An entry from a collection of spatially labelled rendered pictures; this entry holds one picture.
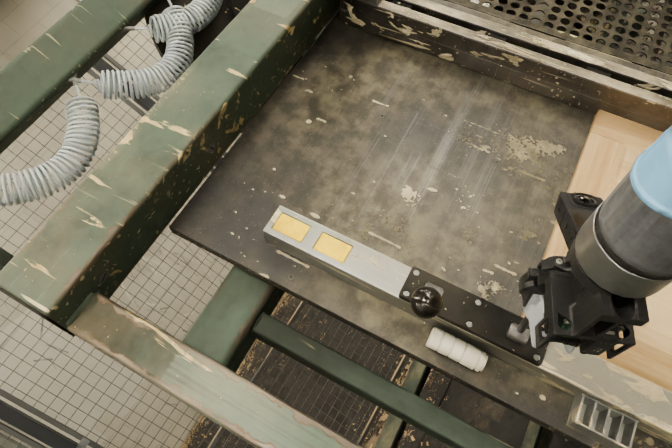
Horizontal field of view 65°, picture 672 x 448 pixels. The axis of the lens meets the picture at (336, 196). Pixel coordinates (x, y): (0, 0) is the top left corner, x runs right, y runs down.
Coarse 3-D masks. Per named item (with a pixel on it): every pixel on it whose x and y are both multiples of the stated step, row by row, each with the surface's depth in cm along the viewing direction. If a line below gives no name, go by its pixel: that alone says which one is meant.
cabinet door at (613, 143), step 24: (600, 120) 91; (624, 120) 90; (600, 144) 88; (624, 144) 88; (648, 144) 88; (576, 168) 86; (600, 168) 85; (624, 168) 86; (576, 192) 83; (600, 192) 83; (552, 240) 79; (648, 312) 73; (648, 336) 72; (624, 360) 70; (648, 360) 70
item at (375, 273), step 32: (320, 224) 78; (320, 256) 76; (352, 256) 76; (384, 256) 76; (384, 288) 73; (576, 352) 68; (576, 384) 66; (608, 384) 66; (640, 384) 66; (640, 416) 64
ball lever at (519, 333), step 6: (510, 324) 69; (516, 324) 69; (522, 324) 67; (528, 324) 66; (510, 330) 68; (516, 330) 68; (522, 330) 67; (528, 330) 68; (510, 336) 68; (516, 336) 68; (522, 336) 67; (528, 336) 68; (522, 342) 68
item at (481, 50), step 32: (352, 0) 100; (384, 0) 99; (416, 0) 99; (384, 32) 102; (416, 32) 99; (448, 32) 95; (480, 32) 96; (512, 32) 94; (480, 64) 97; (512, 64) 94; (544, 64) 90; (576, 64) 92; (608, 64) 90; (576, 96) 92; (608, 96) 89; (640, 96) 86
